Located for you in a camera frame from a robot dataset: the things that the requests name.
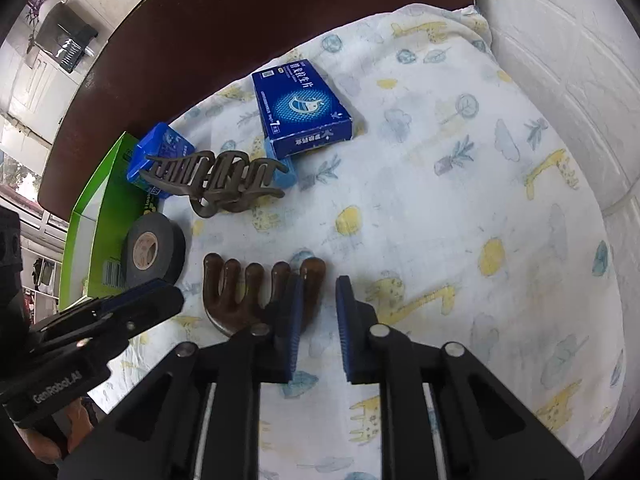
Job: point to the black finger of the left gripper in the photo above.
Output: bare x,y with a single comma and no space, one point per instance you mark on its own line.
111,318

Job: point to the black tape roll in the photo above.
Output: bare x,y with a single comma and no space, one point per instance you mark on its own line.
154,247

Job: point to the dark brown wooden table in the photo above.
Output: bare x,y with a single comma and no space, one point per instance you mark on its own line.
167,56

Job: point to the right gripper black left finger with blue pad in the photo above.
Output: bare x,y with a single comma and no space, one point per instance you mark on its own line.
196,414

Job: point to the giraffe print white cloth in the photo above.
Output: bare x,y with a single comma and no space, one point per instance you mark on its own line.
456,210

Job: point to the dark grey hair claw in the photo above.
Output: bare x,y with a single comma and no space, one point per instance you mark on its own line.
230,181

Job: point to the black office chair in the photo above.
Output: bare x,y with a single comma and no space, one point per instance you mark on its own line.
65,36

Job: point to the blue medicine box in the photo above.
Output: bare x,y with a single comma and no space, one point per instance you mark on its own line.
298,109

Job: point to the person's hand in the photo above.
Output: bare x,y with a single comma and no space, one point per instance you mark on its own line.
54,438

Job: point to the green cardboard box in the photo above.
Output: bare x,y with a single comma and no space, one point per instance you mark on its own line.
105,211

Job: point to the brown translucent hair claw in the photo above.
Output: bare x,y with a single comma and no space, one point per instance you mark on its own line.
232,296

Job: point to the small blue box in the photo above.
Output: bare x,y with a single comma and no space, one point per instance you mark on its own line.
161,141

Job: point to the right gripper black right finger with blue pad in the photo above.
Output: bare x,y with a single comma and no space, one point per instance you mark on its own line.
442,411

